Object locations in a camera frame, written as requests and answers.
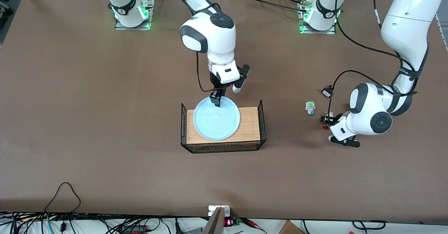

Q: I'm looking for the grey camera pole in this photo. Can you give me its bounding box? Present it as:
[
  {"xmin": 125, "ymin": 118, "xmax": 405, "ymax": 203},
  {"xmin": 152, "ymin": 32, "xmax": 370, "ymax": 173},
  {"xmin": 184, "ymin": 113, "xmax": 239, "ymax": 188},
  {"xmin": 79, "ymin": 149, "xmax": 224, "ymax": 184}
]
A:
[{"xmin": 202, "ymin": 207, "xmax": 224, "ymax": 234}]

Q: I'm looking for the orange black device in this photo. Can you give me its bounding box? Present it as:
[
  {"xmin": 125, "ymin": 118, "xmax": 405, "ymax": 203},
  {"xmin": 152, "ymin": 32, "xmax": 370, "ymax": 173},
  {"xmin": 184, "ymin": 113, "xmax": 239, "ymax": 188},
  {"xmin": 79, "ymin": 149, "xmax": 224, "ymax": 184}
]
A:
[{"xmin": 121, "ymin": 225, "xmax": 147, "ymax": 234}]

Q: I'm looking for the light blue round plate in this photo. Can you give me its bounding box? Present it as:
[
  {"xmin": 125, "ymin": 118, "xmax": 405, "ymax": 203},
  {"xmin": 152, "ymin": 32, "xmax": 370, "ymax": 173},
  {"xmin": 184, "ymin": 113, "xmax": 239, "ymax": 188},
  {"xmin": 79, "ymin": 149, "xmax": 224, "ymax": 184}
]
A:
[{"xmin": 193, "ymin": 96, "xmax": 241, "ymax": 140}]

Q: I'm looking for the black cable across table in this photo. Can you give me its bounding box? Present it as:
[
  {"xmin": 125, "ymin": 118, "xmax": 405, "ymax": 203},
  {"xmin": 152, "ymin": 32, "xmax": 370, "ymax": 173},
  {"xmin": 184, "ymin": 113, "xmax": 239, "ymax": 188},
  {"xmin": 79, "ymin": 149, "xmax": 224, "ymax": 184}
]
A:
[{"xmin": 238, "ymin": 0, "xmax": 310, "ymax": 12}]

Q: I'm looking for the red clip lead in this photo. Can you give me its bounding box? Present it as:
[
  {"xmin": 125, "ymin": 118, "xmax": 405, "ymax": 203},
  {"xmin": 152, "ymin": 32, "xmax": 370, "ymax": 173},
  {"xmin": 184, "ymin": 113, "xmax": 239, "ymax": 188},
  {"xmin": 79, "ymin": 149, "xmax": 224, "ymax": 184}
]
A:
[{"xmin": 241, "ymin": 218, "xmax": 267, "ymax": 234}]

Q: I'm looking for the wooden board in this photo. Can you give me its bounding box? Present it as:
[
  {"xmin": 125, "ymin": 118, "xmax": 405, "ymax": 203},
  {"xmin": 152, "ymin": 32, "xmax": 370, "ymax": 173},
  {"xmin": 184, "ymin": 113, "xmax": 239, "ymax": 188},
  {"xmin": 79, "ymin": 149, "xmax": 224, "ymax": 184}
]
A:
[{"xmin": 187, "ymin": 107, "xmax": 261, "ymax": 145}]

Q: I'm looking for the brown cardboard piece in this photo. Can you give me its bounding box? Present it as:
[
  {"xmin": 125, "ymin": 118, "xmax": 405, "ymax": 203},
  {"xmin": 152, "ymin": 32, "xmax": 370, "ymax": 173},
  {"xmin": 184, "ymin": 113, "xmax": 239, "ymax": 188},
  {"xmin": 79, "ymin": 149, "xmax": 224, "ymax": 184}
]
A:
[{"xmin": 278, "ymin": 220, "xmax": 306, "ymax": 234}]

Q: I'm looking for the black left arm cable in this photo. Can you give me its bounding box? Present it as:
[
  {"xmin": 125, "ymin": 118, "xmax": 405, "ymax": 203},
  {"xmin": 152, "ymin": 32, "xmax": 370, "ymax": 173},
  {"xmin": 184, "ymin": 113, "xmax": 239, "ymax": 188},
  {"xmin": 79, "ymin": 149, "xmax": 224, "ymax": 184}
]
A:
[{"xmin": 327, "ymin": 0, "xmax": 419, "ymax": 117}]

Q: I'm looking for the black cable bundle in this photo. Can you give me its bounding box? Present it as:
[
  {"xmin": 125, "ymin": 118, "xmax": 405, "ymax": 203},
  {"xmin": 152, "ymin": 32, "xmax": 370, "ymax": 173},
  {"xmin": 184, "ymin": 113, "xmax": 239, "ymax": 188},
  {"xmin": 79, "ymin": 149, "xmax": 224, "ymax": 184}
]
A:
[{"xmin": 0, "ymin": 211, "xmax": 175, "ymax": 234}]

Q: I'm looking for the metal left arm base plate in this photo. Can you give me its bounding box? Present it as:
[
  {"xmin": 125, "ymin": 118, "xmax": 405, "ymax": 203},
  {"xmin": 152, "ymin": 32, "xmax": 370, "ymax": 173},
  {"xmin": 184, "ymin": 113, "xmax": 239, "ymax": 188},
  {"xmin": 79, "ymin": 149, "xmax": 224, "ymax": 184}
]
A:
[{"xmin": 298, "ymin": 0, "xmax": 337, "ymax": 35}]

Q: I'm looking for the black wire mesh basket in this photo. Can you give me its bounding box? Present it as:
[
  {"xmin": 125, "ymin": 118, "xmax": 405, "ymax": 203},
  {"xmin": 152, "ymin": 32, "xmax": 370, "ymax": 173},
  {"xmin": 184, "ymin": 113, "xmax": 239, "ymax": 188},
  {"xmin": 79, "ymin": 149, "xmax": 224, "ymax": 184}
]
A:
[{"xmin": 181, "ymin": 99, "xmax": 267, "ymax": 154}]

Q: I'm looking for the silver camera mount bracket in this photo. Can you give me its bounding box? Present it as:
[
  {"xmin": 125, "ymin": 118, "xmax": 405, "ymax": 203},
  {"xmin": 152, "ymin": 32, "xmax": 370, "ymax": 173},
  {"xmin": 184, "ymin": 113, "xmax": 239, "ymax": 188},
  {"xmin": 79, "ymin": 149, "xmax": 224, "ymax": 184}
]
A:
[{"xmin": 208, "ymin": 205, "xmax": 231, "ymax": 217}]

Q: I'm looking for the thin black cable loop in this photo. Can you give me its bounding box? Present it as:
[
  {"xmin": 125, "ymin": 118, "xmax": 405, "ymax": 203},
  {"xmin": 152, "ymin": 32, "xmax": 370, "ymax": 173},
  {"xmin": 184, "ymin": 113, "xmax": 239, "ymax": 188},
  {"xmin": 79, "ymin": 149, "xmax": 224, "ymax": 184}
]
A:
[{"xmin": 44, "ymin": 182, "xmax": 82, "ymax": 213}]

